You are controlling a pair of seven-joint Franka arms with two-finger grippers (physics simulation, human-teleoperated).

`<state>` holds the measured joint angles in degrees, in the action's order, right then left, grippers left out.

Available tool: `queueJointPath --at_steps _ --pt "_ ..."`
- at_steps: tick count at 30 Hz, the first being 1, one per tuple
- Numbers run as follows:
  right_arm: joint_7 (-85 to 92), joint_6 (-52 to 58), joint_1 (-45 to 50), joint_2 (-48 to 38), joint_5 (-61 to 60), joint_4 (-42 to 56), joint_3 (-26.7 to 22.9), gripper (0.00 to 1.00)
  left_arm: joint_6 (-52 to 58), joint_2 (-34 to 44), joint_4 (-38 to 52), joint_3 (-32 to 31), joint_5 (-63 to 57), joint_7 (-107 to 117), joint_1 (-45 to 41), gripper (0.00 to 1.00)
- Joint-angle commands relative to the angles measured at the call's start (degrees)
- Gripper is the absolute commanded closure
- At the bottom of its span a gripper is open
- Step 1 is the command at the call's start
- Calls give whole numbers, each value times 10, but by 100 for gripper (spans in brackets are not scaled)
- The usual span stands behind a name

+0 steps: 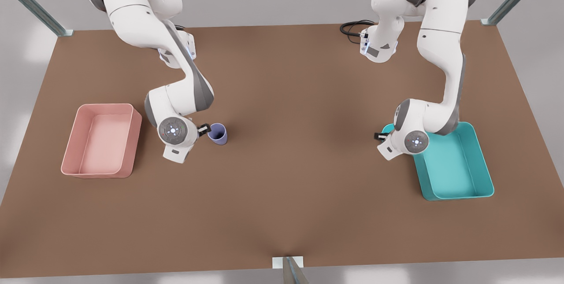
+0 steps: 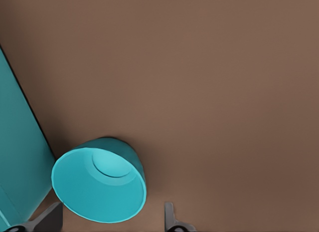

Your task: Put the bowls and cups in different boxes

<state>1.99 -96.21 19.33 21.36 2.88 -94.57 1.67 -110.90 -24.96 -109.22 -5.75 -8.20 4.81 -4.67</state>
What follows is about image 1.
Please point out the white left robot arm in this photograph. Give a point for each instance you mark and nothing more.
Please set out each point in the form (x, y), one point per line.
(440, 33)

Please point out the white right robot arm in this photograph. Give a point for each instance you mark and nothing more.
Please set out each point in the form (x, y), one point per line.
(132, 15)

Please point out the lavender blue cup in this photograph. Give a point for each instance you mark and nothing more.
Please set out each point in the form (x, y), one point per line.
(218, 134)

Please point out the teal plastic box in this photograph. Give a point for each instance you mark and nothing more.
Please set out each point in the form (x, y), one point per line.
(454, 165)

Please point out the pink plastic box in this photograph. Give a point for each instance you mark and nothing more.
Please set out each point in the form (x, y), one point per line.
(102, 140)

